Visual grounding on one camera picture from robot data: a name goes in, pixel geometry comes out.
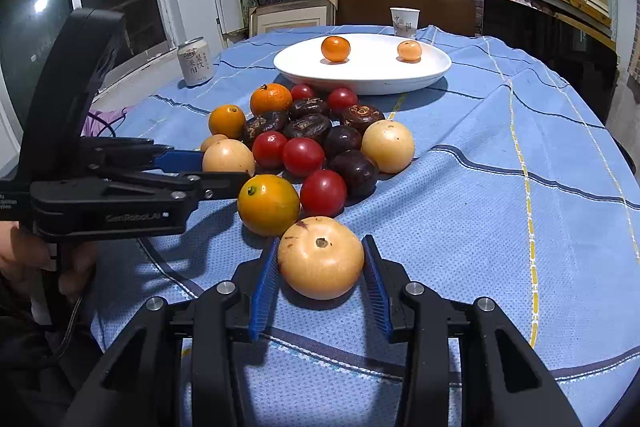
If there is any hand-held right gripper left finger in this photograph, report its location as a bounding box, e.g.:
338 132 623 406
60 237 282 427

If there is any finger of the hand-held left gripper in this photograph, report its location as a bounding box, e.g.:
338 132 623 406
102 171 251 204
80 138 206 175

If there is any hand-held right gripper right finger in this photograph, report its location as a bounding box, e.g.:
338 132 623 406
361 234 583 427

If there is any pale yellow passion fruit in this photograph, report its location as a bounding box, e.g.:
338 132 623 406
361 119 416 174
202 139 256 178
277 216 365 301

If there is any yellow-orange kumquat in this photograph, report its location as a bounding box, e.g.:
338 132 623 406
208 104 247 140
237 174 301 238

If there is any dark brown water chestnut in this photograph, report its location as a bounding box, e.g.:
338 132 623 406
289 97 330 120
285 114 333 145
242 110 290 146
340 104 386 134

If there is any dark purple plum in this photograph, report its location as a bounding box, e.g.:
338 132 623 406
328 150 380 199
322 125 363 160

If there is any white oval plate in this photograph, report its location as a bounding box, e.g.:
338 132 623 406
273 33 452 96

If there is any person's left hand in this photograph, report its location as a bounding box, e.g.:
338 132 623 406
0 222 98 303

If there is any purple cloth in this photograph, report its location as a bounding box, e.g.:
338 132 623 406
82 107 133 138

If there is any white drink can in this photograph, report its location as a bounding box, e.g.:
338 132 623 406
176 37 215 88

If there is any orange mandarin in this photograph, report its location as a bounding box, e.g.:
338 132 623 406
321 35 352 63
249 83 294 118

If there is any blue plaid tablecloth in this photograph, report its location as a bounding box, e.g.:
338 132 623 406
82 24 640 427

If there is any pale orange round fruit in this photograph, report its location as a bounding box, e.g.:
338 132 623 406
397 40 423 63

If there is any brown board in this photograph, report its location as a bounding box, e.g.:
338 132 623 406
332 0 476 38

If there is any white paper cup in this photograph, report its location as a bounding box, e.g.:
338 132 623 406
390 7 421 40

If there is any wooden picture frame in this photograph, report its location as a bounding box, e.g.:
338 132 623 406
250 2 336 38

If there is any black cable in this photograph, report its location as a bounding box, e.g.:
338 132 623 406
30 294 86 370

